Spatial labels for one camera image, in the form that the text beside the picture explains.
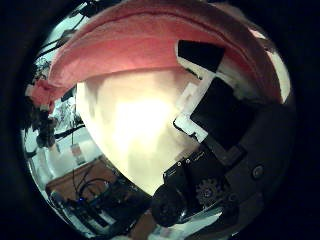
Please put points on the pink towel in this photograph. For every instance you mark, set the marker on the pink towel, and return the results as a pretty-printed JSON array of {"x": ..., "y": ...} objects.
[{"x": 133, "y": 43}]

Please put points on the brown wooden desk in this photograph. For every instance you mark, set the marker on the brown wooden desk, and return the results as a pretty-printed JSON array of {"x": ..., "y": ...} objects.
[{"x": 96, "y": 170}]

